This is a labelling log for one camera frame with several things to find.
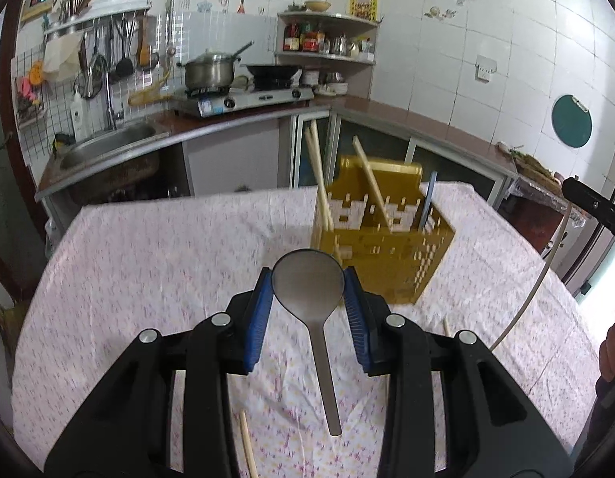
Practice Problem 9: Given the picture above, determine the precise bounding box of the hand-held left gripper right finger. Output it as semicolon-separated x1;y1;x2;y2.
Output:
341;266;574;478

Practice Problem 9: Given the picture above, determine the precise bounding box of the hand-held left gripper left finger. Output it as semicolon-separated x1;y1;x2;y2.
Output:
43;266;275;478

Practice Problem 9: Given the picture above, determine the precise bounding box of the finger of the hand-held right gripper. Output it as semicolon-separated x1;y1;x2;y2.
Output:
561;175;615;246

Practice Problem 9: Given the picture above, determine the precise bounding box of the metal spoon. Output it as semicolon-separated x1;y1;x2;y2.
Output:
271;249;347;436

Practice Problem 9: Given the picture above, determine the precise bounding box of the yellow perforated utensil holder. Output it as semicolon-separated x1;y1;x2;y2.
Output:
310;155;456;306

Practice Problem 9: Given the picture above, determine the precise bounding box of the steel cup with utensils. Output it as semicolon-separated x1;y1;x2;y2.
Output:
58;0;96;23

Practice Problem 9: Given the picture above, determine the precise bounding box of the red stand with plastic sheet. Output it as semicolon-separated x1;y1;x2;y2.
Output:
507;179;587;255

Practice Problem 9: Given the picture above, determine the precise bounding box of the green round cutting board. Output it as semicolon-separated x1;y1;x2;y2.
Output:
551;94;593;149

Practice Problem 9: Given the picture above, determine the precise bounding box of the pink floral tablecloth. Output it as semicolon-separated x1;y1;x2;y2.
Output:
11;182;602;478

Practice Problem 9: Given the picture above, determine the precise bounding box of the brown kitchen counter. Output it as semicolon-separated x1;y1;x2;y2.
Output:
35;94;517;205

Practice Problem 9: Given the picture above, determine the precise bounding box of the steel gas stove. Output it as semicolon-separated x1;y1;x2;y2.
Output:
170;84;315;119

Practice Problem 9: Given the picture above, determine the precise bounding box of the steel sink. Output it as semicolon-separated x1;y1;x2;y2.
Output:
58;122;171;170

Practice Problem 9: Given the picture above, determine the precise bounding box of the stack of white dishes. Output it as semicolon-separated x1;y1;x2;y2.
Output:
300;67;348;96

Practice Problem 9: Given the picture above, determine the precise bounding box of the black wok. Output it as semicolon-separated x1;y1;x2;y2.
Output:
240;62;303;88

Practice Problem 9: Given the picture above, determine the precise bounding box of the yellow net bag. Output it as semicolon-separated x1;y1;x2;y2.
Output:
128;67;173;108

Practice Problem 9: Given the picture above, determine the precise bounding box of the steel cooking pot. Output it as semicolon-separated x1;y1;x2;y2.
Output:
177;40;255;90

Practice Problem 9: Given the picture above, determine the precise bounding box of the steel faucet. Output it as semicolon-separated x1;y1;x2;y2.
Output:
85;55;126;130

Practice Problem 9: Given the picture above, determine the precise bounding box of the white corner shelf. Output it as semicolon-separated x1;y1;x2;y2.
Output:
275;10;383;65

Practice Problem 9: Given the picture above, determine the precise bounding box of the white soap bottle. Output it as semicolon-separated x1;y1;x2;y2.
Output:
69;90;90;143

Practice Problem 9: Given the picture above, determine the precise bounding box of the group of steel kettles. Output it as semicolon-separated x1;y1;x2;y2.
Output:
330;35;375;57

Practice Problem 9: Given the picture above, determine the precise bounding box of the row of sauce bottles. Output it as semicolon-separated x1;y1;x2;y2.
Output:
283;21;325;53

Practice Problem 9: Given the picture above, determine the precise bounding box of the black slotted spatula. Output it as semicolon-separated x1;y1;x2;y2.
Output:
115;15;135;80

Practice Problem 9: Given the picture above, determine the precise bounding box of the brown wooden spatula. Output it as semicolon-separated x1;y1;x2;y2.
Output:
137;17;153;68

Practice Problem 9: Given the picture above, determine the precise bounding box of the white hanging cloth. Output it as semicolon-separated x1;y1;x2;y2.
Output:
42;35;81;83

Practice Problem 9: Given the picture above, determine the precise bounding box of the brown frosted glass door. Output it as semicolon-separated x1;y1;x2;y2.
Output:
0;2;44;310

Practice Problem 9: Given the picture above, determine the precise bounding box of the beige meter box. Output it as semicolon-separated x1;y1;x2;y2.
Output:
19;0;59;22

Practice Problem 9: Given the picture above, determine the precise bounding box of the white wall socket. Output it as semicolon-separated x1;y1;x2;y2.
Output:
474;54;498;83

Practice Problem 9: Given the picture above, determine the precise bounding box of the yellow wall poster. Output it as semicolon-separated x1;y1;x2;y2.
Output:
350;0;379;22

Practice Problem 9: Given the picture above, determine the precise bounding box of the wire basket with scrubbers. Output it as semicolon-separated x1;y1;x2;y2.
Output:
13;62;46;127

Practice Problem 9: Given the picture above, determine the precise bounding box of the grey wall pipe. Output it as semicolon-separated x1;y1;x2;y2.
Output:
165;0;181;68

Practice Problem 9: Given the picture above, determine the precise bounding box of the steel wall rack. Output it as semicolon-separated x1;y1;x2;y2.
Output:
42;2;153;35

